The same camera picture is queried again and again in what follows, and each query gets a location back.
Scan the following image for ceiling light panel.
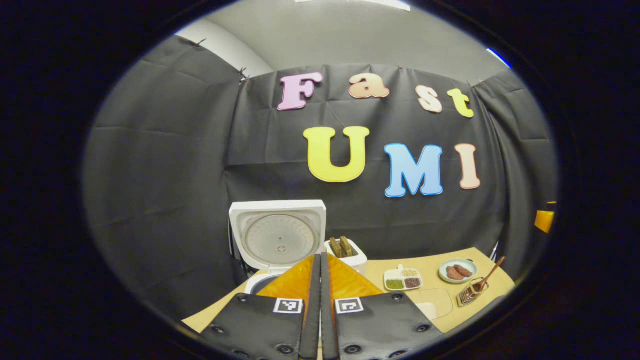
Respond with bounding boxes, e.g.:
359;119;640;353
295;0;411;12
487;48;511;68

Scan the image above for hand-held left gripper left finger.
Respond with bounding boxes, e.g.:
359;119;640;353
200;253;322;360

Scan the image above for clear container of rice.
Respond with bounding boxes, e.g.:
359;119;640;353
410;288;454;321

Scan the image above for white divided grain dish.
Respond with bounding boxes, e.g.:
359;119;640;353
384;265;423;292

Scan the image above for black backdrop cloth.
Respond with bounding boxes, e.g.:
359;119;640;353
82;35;558;321

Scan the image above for white rice cooker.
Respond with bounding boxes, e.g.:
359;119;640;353
229;200;327;296

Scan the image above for white toaster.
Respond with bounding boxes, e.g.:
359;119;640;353
325;238;368;276

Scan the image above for pale green plate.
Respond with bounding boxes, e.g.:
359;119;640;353
439;258;478;284

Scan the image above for brown wooden spoon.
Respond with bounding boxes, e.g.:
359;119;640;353
472;256;506;293

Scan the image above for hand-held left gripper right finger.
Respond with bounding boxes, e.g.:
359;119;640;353
320;252;443;360

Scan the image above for brown toast slices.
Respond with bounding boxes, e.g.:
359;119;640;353
329;236;353;258

